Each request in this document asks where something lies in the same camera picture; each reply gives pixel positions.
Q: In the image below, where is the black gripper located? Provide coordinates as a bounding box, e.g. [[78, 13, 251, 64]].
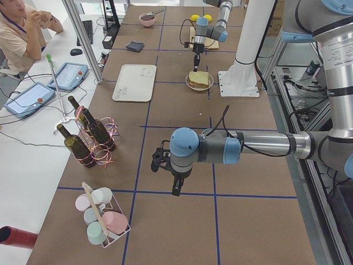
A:
[[192, 43, 204, 72], [172, 168, 192, 196]]

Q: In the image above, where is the bread slice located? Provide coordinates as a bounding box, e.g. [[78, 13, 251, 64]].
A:
[[188, 82, 210, 89], [188, 71, 209, 86]]

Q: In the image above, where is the cream bear tray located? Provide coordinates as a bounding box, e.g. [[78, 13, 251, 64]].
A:
[[112, 64, 157, 102]]

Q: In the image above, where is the wooden cutting board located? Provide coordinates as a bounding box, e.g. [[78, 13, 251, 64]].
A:
[[189, 26, 219, 50]]

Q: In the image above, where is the white round plate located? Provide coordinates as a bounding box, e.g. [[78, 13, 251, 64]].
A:
[[185, 73, 213, 91]]

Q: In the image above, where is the bread slice under egg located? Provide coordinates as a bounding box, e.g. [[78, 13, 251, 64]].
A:
[[188, 82, 210, 89]]

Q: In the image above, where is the yellow lemon left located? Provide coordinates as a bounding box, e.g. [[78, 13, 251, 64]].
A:
[[190, 14, 200, 22]]

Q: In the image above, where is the yellow lemon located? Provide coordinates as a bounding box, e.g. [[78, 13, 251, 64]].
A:
[[190, 14, 200, 22], [204, 14, 212, 22]]

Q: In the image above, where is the yellow lemon right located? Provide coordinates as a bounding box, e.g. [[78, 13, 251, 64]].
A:
[[204, 14, 212, 22]]

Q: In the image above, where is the pink bowl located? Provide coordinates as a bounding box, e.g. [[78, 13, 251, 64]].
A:
[[139, 13, 156, 28]]

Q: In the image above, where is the metal scoop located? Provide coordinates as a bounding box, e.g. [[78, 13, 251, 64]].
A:
[[141, 9, 164, 20]]

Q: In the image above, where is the grey folded cloth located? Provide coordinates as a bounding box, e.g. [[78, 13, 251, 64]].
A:
[[126, 41, 145, 52]]

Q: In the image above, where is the pink cup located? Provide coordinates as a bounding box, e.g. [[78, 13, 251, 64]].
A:
[[102, 211, 128, 235]]

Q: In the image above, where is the mint green cup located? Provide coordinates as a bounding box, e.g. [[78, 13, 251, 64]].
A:
[[87, 221, 106, 245]]

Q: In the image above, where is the dark wine bottle lower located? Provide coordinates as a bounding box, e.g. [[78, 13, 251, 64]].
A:
[[82, 108, 116, 151]]

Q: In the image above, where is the dark wine bottle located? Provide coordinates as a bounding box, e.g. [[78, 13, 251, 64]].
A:
[[82, 108, 116, 151], [56, 124, 96, 168]]

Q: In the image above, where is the dark wine bottle upper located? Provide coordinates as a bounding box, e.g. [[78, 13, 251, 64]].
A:
[[56, 124, 96, 168]]

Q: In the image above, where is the black keyboard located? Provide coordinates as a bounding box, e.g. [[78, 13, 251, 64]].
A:
[[82, 20, 93, 44]]

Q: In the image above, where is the black computer mouse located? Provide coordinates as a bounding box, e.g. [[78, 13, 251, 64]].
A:
[[70, 48, 83, 56]]

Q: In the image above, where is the blue teach pendant far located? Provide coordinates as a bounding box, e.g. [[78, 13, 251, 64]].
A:
[[54, 62, 88, 91]]

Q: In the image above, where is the blue teach pendant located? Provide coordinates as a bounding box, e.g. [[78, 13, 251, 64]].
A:
[[54, 62, 88, 91], [4, 82, 55, 118]]

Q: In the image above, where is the blue teach pendant near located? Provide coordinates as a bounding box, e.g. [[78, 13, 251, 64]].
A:
[[4, 82, 55, 118]]

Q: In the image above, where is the seated person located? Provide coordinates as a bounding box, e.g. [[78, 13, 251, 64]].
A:
[[1, 1, 63, 73]]

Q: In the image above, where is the red cylinder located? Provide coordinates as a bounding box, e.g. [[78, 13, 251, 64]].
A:
[[1, 226, 38, 249]]

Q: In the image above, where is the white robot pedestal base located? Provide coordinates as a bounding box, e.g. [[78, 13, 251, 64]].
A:
[[218, 1, 264, 97]]

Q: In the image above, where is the white wire cup rack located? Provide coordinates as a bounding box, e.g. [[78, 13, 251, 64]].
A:
[[75, 182, 131, 248]]

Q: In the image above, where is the copper wire bottle rack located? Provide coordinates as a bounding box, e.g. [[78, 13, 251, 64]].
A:
[[76, 118, 119, 167]]

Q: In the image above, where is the aluminium frame post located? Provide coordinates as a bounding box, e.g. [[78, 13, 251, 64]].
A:
[[62, 0, 103, 84]]

